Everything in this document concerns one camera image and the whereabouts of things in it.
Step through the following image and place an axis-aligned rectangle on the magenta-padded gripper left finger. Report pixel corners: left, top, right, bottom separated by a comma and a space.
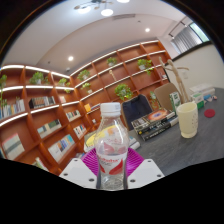
58, 148, 100, 191

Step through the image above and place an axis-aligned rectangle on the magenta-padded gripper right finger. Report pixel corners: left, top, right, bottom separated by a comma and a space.
125, 148, 165, 191

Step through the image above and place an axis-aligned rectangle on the dark book stack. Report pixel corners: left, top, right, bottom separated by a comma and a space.
138, 116, 179, 142

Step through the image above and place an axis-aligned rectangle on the cream ribbed cup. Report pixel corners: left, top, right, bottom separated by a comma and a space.
176, 101, 199, 139

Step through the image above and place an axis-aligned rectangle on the white box stack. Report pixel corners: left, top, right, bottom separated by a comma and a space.
189, 83, 217, 101

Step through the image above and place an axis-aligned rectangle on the wooden artist mannequin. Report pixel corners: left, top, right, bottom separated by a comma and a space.
158, 56, 190, 104

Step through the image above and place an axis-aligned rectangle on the wooden shelf unit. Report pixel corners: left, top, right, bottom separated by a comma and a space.
0, 39, 174, 174

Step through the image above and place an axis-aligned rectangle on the flat round red coaster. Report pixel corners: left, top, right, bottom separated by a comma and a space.
203, 108, 216, 119

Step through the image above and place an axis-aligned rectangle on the ceiling air vent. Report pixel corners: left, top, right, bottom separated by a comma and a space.
111, 13, 137, 21

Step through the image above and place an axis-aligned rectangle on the branched ceiling lamp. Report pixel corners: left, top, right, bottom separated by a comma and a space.
73, 0, 131, 18

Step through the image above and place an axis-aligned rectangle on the dark blue chair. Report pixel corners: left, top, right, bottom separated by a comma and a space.
121, 94, 154, 132

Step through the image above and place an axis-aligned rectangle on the grey curtain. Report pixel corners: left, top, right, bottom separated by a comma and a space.
171, 26, 203, 54

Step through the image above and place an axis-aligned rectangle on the green and white carton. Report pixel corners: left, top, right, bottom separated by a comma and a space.
168, 91, 183, 116

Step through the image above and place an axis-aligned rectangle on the window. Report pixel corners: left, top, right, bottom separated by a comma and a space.
189, 21, 211, 43

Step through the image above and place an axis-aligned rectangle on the clear plastic water bottle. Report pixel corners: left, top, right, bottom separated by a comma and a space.
94, 102, 130, 191

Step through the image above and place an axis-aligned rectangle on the black track light rail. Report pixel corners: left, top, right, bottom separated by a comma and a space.
167, 20, 188, 39

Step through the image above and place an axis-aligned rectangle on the small green box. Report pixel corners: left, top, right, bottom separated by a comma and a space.
190, 92, 205, 110

